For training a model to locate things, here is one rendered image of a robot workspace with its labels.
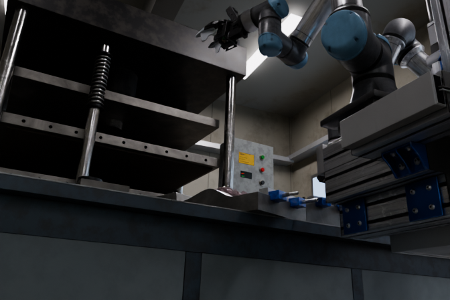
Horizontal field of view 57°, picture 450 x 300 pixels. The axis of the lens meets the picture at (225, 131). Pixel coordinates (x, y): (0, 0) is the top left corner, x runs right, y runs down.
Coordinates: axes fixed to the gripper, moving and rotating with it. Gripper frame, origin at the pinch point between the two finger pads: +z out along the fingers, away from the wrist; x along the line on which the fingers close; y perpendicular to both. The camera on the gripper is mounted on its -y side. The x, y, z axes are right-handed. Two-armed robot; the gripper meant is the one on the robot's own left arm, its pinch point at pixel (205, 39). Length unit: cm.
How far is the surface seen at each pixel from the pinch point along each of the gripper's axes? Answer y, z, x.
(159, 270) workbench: 85, -3, -3
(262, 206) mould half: 63, -20, 17
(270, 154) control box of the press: -11, 46, 109
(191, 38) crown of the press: -53, 54, 35
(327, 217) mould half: 55, -23, 53
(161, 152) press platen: 14, 66, 41
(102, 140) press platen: 18, 76, 12
